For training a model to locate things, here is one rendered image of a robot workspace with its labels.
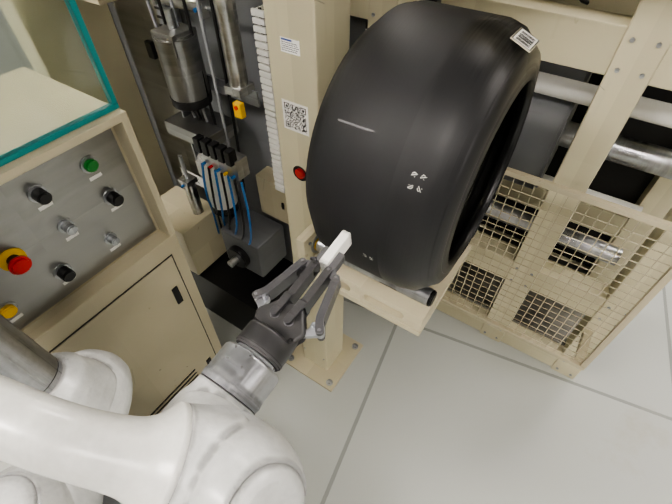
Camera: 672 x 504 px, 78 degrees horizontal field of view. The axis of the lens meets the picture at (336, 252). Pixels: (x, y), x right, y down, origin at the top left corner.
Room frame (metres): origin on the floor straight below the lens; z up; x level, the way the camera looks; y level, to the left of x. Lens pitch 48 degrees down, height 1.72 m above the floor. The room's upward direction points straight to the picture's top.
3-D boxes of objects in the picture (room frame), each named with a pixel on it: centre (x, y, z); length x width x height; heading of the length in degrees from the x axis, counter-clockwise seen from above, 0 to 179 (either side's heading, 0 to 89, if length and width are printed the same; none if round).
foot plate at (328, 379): (0.93, 0.06, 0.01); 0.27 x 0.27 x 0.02; 56
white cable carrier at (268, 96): (0.95, 0.14, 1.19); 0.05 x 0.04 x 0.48; 146
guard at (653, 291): (0.95, -0.54, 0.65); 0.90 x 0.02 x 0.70; 56
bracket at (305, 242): (0.90, -0.02, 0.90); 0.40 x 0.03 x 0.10; 146
